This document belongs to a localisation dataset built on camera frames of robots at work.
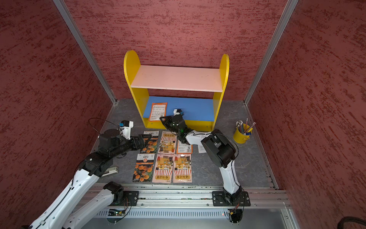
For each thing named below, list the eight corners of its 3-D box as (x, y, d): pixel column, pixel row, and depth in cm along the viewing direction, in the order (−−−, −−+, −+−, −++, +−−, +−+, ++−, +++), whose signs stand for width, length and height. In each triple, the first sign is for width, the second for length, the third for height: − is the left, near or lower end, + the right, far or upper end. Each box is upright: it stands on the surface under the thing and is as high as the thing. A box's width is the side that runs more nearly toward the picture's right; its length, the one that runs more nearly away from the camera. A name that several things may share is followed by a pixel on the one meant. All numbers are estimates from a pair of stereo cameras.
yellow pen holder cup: (233, 145, 98) (239, 135, 88) (230, 133, 104) (235, 123, 94) (247, 145, 98) (254, 135, 88) (244, 134, 104) (250, 123, 94)
